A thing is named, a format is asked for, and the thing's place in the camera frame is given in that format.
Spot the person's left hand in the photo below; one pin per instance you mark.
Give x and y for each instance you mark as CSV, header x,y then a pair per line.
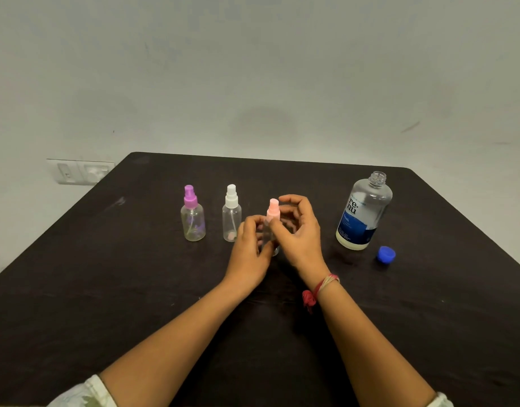
x,y
247,262

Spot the person's right hand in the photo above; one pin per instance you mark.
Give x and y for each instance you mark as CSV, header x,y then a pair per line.
x,y
304,250

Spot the small clear bottle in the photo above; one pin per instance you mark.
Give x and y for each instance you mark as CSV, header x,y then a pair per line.
x,y
232,224
267,233

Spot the pink spray cap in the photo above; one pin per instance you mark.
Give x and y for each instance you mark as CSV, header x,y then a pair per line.
x,y
273,209

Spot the large clear bottle blue label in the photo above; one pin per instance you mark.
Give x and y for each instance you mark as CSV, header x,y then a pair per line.
x,y
361,220

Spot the white spray cap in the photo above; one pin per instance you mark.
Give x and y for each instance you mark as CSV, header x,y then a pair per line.
x,y
231,199

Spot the small round bottle purple print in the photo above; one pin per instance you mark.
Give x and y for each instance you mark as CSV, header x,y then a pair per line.
x,y
193,224

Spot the blue screw cap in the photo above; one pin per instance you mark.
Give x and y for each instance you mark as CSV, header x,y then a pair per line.
x,y
386,255

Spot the purple spray cap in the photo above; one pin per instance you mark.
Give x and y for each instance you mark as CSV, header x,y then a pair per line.
x,y
190,199

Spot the person's left forearm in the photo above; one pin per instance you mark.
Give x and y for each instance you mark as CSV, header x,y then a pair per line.
x,y
171,351

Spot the person's right forearm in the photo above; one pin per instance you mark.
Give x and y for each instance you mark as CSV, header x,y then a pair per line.
x,y
370,356

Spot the red thread wristband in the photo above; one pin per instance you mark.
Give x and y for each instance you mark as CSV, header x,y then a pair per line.
x,y
308,297

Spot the white plug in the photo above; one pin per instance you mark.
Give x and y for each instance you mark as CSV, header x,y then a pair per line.
x,y
95,172

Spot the green floral right sleeve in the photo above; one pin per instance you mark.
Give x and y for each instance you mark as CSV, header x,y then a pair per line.
x,y
441,401

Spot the green floral sleeve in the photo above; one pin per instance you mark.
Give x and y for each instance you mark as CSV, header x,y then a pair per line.
x,y
81,396
441,401

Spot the green floral left sleeve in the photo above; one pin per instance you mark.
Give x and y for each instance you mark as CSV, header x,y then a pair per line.
x,y
81,396

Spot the white wall socket panel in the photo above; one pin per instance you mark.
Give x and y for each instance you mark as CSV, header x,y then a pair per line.
x,y
67,171

